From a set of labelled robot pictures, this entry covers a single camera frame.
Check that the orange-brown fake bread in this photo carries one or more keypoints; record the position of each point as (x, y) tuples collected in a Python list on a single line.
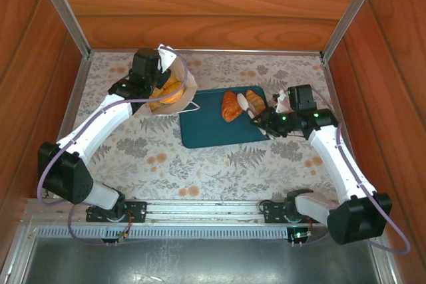
[(169, 96), (254, 97), (229, 107), (171, 81)]

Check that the cream-tipped tongs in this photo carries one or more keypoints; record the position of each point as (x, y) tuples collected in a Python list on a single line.
[(242, 101)]

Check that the white patterned paper bag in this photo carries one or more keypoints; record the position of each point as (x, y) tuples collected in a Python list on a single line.
[(188, 92)]

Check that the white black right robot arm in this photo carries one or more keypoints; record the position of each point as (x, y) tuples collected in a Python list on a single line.
[(333, 157)]

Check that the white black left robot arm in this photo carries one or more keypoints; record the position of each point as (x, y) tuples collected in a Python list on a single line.
[(96, 127)]

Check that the teal plastic tray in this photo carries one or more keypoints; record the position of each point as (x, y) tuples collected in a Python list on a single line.
[(206, 127)]

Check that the floral tablecloth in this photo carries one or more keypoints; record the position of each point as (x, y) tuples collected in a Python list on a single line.
[(199, 171)]

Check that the shiny metal sheet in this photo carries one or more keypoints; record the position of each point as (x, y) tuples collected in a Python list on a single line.
[(199, 260)]

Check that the aluminium frame rail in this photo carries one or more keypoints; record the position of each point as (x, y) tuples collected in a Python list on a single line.
[(78, 87), (327, 71), (233, 51)]

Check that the aluminium frame post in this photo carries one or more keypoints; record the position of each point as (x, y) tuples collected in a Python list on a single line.
[(354, 6), (61, 8)]

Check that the wide aluminium base rail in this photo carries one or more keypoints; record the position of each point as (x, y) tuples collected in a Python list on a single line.
[(206, 209)]

